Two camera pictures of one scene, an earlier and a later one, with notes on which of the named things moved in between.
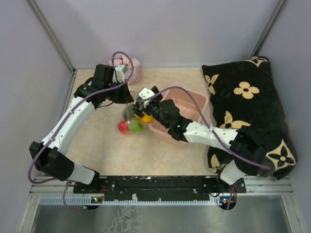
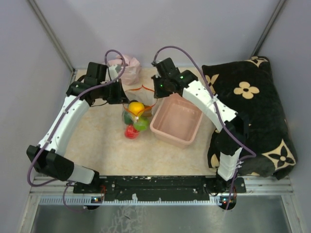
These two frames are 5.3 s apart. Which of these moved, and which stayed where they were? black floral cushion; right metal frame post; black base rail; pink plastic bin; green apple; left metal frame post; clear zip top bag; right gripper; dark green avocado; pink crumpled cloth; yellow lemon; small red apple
Moved: green apple; clear zip top bag; small red apple; yellow lemon; right gripper; dark green avocado
Stayed: black floral cushion; pink plastic bin; right metal frame post; pink crumpled cloth; black base rail; left metal frame post
